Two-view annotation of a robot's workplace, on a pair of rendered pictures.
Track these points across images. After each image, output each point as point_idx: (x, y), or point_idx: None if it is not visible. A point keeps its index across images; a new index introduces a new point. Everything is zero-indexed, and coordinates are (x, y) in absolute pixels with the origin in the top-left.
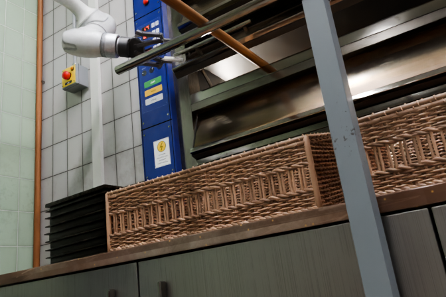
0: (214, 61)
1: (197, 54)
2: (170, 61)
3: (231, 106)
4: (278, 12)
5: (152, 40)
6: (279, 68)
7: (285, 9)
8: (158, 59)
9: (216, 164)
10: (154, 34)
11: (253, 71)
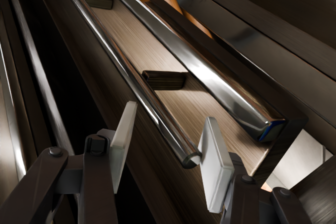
0: (183, 17)
1: (180, 185)
2: (231, 158)
3: (299, 24)
4: (78, 102)
5: (81, 219)
6: None
7: (75, 92)
8: (240, 191)
9: None
10: (30, 175)
11: (192, 12)
